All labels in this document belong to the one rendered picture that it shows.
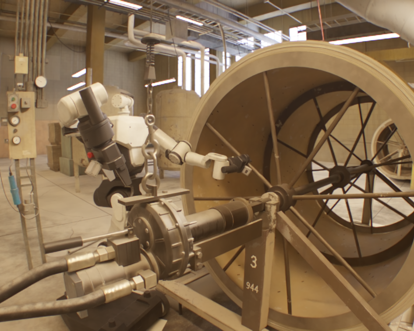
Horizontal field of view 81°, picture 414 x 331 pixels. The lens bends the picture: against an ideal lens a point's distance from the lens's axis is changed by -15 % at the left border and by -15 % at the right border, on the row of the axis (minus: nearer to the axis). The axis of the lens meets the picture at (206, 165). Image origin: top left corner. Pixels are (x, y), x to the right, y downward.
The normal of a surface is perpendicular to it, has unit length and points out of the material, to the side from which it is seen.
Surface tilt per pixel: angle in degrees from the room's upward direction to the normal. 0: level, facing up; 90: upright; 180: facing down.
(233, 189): 80
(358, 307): 90
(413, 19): 95
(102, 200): 113
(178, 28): 90
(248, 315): 90
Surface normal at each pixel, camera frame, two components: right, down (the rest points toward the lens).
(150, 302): 0.65, -0.66
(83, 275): 0.31, -0.85
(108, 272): 0.47, -0.69
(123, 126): 0.45, -0.02
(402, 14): -0.76, 0.18
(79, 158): -0.45, 0.11
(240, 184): 0.69, -0.08
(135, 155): 0.95, -0.02
